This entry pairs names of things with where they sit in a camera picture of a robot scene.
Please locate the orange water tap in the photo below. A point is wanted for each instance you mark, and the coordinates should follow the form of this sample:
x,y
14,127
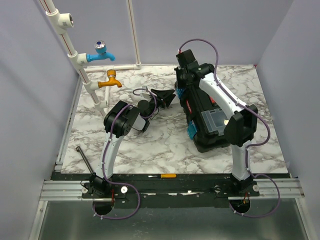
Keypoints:
x,y
111,80

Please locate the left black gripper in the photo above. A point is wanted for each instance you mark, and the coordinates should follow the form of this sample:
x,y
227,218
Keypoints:
x,y
166,94

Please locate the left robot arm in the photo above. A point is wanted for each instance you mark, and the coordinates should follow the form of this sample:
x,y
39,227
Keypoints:
x,y
118,123

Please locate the white PVC pipe frame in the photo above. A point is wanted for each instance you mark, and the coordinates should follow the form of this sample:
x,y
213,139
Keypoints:
x,y
61,22

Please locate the black plastic toolbox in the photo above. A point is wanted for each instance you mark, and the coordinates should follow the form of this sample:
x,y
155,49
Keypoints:
x,y
205,119

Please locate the aluminium extrusion rail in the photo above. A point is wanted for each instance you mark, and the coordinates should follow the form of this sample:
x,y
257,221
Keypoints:
x,y
59,190

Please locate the blue water tap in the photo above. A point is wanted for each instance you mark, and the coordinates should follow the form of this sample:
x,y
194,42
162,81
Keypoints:
x,y
102,54

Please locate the orange handle screwdriver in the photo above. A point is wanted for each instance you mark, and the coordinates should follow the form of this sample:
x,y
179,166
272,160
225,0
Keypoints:
x,y
164,176

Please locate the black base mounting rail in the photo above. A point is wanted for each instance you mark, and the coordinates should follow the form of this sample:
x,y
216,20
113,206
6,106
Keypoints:
x,y
130,191

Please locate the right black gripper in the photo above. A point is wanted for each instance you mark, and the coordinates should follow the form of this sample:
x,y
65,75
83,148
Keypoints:
x,y
178,71

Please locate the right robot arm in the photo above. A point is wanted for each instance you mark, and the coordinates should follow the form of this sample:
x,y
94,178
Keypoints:
x,y
241,124

